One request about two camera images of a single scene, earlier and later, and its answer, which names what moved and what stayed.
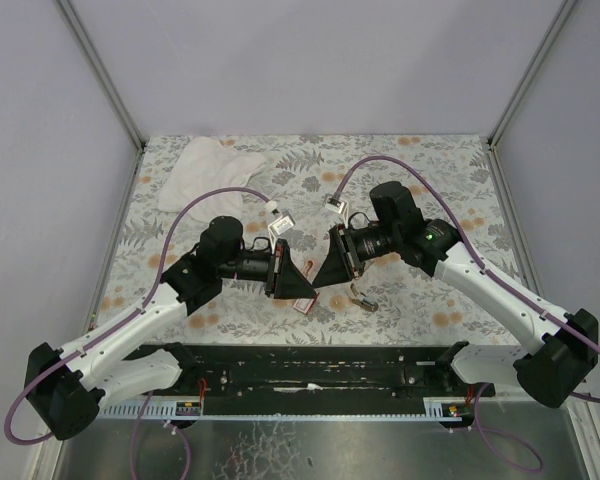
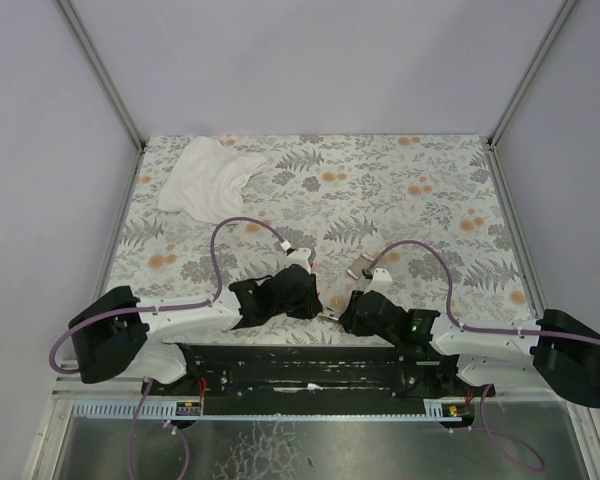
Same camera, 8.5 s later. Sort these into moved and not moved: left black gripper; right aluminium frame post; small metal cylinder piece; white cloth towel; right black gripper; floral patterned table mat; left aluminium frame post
Moved: right black gripper; left black gripper; small metal cylinder piece
Not moved: floral patterned table mat; left aluminium frame post; right aluminium frame post; white cloth towel
